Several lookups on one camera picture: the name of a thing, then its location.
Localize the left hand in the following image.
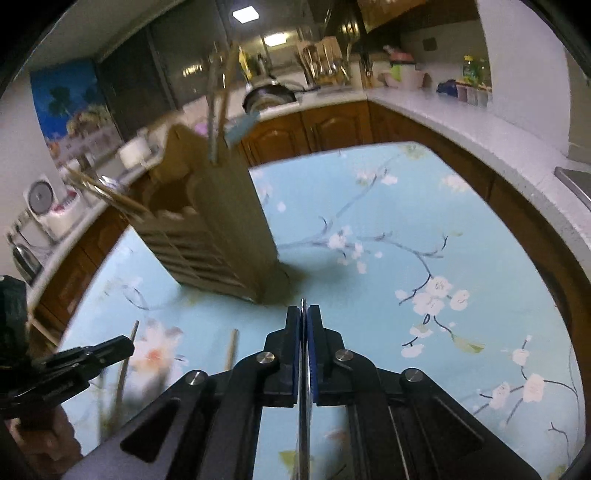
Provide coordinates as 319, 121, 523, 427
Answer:
6, 406, 83, 479

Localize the wooden chopstick right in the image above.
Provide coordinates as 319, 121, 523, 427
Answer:
224, 329, 239, 371

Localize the wooden chopstick far left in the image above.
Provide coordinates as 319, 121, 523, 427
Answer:
112, 320, 140, 423

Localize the floral blue tablecloth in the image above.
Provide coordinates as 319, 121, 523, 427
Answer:
62, 143, 586, 479

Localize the white rice cooker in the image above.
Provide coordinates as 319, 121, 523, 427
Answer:
23, 175, 88, 243

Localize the wooden chopstick in holder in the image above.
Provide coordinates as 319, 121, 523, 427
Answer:
66, 167, 150, 217

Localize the wooden utensil holder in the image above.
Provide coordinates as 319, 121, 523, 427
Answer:
129, 125, 279, 303

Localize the white electric pot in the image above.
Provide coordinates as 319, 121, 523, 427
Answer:
118, 137, 152, 170

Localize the fruit poster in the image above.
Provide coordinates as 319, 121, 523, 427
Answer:
30, 59, 123, 166

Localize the black frying pan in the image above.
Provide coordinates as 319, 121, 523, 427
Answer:
242, 84, 315, 114

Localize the metal utensil in holder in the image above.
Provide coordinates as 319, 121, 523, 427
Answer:
206, 43, 219, 165

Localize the countertop utensil rack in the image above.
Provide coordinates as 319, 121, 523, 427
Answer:
297, 36, 352, 87

